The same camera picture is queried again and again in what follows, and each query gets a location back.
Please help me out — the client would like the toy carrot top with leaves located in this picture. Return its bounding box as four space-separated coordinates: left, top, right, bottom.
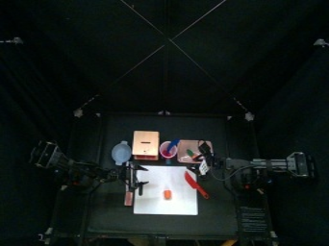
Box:
184 148 204 161

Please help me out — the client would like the pale grey bowl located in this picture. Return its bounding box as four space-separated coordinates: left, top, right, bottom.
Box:
111 140 133 167

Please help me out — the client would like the wooden tray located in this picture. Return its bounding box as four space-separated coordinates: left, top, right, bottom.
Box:
176 138 214 164

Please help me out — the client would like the wooden block with red dot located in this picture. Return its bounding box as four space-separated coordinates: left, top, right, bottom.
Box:
123 190 135 208

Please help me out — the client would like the white cutting board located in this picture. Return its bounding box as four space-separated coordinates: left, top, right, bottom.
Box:
132 164 199 216

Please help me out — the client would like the blue and white utensil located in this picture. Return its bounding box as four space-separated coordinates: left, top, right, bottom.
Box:
165 138 180 156

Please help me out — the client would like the red plastic cup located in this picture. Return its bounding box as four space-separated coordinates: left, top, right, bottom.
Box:
157 140 180 160

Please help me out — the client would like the wooden box with red front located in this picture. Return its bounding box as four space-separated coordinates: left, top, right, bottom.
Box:
131 130 160 161

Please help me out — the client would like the white text label sticker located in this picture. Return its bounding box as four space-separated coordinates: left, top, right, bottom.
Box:
239 206 270 235

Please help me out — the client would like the thin diagonal brace wire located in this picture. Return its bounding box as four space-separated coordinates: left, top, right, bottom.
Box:
117 0 248 113
79 0 228 111

